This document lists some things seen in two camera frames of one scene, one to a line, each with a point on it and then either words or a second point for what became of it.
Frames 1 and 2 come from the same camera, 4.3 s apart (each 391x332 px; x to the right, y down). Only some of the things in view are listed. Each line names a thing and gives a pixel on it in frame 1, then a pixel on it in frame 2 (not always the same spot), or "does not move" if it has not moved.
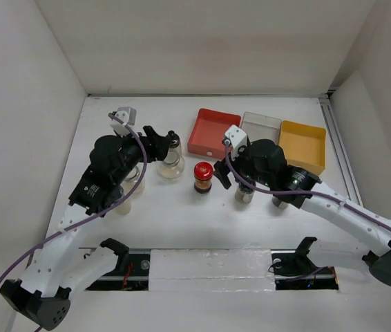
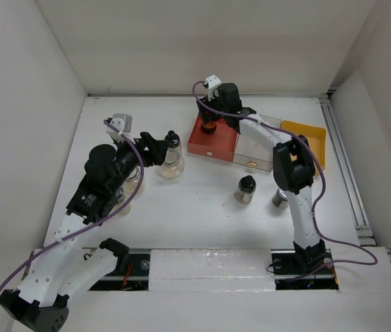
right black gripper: x=220 y=173 to x=204 y=115
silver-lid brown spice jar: x=279 y=203 does not move
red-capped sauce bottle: x=203 y=174 to x=208 y=128
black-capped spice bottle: x=244 y=194 does not move
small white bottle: x=124 y=208 does not move
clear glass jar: x=132 y=178 does not move
